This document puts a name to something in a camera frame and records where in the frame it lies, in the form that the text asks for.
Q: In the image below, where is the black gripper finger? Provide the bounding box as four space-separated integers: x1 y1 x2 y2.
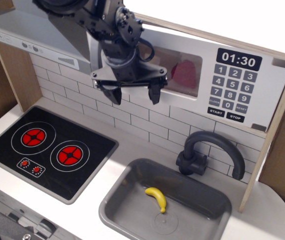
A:
99 85 122 105
148 83 164 105

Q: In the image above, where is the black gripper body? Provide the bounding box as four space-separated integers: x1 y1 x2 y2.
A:
90 51 168 89

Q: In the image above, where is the white toy microwave door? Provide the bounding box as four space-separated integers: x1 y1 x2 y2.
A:
142 25 285 132

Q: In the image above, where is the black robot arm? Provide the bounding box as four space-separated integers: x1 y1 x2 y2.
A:
33 0 168 105

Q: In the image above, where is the red object inside microwave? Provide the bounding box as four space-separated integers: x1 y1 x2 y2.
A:
171 60 197 89

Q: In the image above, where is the grey toy faucet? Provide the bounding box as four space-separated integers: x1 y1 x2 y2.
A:
175 130 246 181

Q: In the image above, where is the black toy stove top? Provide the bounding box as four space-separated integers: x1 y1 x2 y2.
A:
0 106 119 205

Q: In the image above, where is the yellow toy banana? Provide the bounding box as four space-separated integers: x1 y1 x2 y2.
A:
145 187 167 214

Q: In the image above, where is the grey range hood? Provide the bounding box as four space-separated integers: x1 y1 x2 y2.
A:
0 0 92 75

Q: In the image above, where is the grey toy sink basin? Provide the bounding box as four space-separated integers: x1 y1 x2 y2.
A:
99 158 232 240

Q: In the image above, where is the grey oven control panel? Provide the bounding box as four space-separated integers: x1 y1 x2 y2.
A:
0 191 79 240

